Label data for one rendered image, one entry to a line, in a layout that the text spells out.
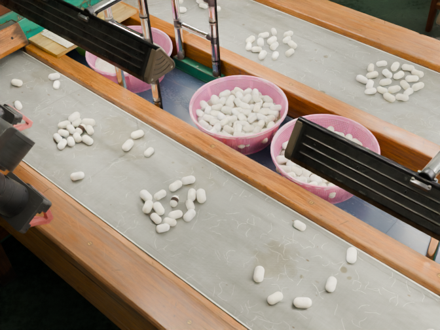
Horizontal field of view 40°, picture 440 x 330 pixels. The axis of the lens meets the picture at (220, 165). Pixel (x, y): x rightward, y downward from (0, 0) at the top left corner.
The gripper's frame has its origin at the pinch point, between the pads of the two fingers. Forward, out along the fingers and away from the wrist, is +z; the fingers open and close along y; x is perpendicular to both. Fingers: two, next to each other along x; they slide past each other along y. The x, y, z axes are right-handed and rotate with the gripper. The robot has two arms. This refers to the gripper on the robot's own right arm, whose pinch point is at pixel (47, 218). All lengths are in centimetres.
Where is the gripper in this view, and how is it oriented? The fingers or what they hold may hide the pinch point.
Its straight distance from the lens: 111.6
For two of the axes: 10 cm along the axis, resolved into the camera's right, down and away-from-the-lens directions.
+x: -5.9, 8.0, -1.2
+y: -7.2, -4.6, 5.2
